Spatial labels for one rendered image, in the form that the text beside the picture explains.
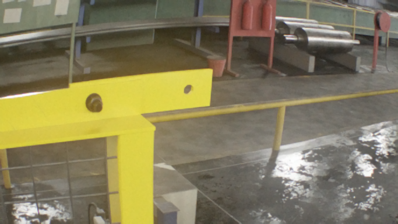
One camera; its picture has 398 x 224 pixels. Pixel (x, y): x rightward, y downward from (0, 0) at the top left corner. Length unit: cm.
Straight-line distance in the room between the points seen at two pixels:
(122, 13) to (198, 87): 889
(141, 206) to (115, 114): 12
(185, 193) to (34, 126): 174
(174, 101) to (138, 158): 10
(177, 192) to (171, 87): 162
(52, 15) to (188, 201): 474
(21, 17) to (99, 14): 319
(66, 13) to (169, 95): 608
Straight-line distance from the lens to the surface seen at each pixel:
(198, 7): 930
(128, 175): 63
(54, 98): 61
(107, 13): 944
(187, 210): 235
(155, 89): 66
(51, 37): 769
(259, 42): 1010
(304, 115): 656
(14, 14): 655
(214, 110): 470
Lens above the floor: 202
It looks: 19 degrees down
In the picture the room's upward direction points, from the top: 5 degrees clockwise
